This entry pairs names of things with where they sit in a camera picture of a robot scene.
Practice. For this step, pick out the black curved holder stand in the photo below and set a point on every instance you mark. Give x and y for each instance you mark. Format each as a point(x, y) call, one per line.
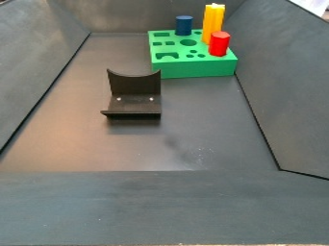
point(136, 95)

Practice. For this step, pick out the yellow star prism block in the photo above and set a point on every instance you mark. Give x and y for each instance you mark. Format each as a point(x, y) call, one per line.
point(213, 20)

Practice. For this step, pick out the blue cylinder block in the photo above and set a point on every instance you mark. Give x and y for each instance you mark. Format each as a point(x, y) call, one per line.
point(184, 25)

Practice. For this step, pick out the green foam shape board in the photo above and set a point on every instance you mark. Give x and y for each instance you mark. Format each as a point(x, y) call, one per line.
point(182, 57)

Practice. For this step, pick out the red hexagonal prism block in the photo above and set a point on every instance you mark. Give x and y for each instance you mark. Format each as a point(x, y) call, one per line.
point(220, 43)

